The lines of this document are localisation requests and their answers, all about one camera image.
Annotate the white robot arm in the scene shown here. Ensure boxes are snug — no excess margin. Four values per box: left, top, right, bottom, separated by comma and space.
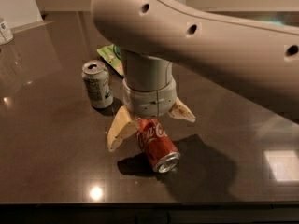
91, 0, 299, 150

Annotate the white container with label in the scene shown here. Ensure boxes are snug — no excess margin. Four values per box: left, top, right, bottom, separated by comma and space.
0, 18, 14, 45

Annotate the silver soda can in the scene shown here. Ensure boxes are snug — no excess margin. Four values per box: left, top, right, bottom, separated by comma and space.
81, 60, 113, 109

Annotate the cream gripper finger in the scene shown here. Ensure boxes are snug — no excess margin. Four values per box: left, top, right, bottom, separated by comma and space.
167, 98, 196, 122
107, 105, 139, 152

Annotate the green snack bag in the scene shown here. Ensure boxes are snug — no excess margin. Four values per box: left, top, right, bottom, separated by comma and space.
97, 44, 124, 77

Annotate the red Coca-Cola can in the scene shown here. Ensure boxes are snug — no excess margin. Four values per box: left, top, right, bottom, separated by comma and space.
135, 119, 180, 174

